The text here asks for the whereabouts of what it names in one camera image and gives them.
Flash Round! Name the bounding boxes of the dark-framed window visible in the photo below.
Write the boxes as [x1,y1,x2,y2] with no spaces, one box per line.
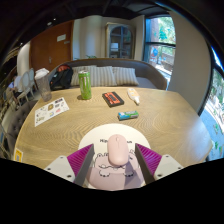
[199,49,224,161]
[143,15,177,83]

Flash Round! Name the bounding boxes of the brown wooden door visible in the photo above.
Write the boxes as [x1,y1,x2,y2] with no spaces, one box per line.
[29,20,75,73]

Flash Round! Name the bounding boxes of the white sticker sheet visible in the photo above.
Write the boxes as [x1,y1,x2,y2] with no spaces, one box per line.
[34,96,70,128]

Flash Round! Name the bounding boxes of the green drink can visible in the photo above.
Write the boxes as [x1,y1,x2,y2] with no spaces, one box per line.
[77,69,93,101]

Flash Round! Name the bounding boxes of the clear shaker bottle white lid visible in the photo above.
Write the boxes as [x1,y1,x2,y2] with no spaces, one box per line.
[34,68,53,102]

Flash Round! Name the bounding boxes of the arched glass-door cabinet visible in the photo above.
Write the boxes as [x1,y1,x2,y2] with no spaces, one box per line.
[105,22,136,61]

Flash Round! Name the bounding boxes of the pink computer mouse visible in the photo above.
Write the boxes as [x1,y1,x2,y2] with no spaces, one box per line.
[106,133,130,167]

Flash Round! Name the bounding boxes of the black and orange box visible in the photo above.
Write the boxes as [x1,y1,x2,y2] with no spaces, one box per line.
[101,91,125,108]

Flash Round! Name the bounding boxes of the grey curved sofa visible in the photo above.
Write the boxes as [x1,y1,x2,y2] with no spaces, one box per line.
[48,58,168,91]

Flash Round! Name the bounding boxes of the striped cushion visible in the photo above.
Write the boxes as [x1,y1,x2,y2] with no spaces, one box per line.
[88,65,118,88]
[112,66,140,87]
[70,65,98,87]

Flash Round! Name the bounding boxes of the black backpack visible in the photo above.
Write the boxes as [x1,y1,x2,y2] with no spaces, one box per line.
[49,64,74,91]

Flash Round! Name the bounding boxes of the group of white chairs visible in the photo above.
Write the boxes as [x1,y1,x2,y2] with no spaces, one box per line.
[13,68,37,104]

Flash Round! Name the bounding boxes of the white squeeze tube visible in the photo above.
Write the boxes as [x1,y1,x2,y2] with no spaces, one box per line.
[126,87,141,106]

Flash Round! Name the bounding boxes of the small teal pack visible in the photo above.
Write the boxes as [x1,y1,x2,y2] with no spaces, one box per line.
[117,110,140,121]

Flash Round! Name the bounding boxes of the white oval cartoon mouse pad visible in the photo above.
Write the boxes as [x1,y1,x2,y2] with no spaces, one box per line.
[78,123,152,192]

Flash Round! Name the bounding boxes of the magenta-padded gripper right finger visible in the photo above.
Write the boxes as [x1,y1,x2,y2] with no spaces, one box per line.
[134,143,184,185]

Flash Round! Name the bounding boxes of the yellow and white card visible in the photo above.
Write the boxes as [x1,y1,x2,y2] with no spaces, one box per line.
[13,147,24,163]

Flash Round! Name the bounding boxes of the grey tufted armchair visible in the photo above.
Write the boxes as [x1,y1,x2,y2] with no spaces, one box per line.
[1,99,39,159]

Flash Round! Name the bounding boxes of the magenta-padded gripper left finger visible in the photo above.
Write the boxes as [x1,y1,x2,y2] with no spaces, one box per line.
[44,143,96,187]

